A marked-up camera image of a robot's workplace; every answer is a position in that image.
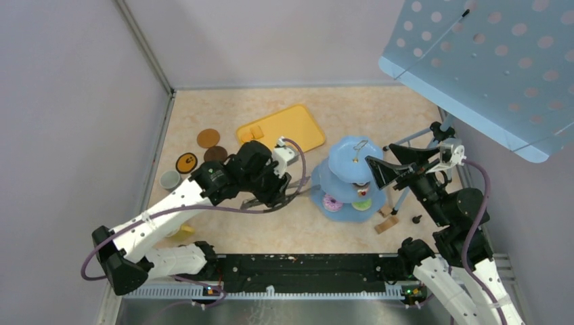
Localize green frosted donut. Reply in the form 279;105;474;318
351;199;372;211

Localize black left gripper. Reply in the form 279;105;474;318
241;156;291;207

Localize round orange biscuit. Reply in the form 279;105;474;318
240;132;253;143

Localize square orange biscuit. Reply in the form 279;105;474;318
250;125;264;139

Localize chocolate swirl roll cake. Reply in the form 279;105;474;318
353;182;370;198

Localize yellow serving tray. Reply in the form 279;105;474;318
236;104;326;152

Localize grey mug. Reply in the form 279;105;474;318
158;170;182;192

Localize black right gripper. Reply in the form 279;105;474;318
365;142;450;225

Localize blue perforated board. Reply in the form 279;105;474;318
378;1;573;163

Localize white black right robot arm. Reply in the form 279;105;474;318
365;138;524;324

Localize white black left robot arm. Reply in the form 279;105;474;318
81;137;303;296

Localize dark brown round coaster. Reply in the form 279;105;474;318
204;146;228;162

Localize small wooden block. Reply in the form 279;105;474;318
378;205;393;217

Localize yellow cup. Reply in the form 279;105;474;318
171;224;196;241

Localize purple frosted donut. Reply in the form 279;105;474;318
322;194;344;213

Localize black yellow round coaster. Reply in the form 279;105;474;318
175;152;198;174

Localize light brown round coaster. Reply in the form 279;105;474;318
196;129;221;149

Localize metal food tongs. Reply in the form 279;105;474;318
240;176;320;210

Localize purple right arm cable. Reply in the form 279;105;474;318
460;159;510;325

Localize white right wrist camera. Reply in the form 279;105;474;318
427;137;466;173

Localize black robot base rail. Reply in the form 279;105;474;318
190;253;414;294

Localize blue three-tier cake stand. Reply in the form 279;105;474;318
310;136;387;223

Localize white cable duct strip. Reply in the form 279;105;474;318
123;283;404;300

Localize blue metal tripod stand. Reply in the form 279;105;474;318
391;114;456;215

